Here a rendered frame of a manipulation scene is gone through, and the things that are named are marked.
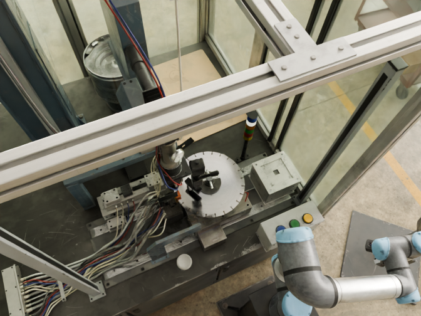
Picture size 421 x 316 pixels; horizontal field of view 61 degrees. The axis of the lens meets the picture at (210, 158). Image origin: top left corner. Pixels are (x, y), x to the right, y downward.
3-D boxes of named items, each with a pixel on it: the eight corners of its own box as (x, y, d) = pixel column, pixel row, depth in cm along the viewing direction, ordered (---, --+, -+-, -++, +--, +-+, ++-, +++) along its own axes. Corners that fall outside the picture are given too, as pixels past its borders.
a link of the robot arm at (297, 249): (275, 294, 152) (284, 274, 104) (269, 258, 159) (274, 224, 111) (304, 290, 151) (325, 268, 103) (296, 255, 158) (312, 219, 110)
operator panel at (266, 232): (304, 210, 180) (312, 199, 167) (315, 229, 176) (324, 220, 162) (255, 232, 174) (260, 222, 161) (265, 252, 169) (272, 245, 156)
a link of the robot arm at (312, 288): (306, 312, 97) (433, 299, 114) (296, 271, 102) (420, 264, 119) (284, 316, 106) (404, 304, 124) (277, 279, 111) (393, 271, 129)
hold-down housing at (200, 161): (201, 176, 151) (202, 153, 134) (204, 185, 149) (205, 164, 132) (188, 179, 150) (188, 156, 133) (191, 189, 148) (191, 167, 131)
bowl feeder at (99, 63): (142, 71, 219) (133, 25, 187) (160, 109, 206) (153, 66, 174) (93, 87, 212) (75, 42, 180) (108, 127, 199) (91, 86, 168)
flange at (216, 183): (214, 197, 160) (215, 195, 158) (192, 187, 162) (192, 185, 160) (225, 178, 165) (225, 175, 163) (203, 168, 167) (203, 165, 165)
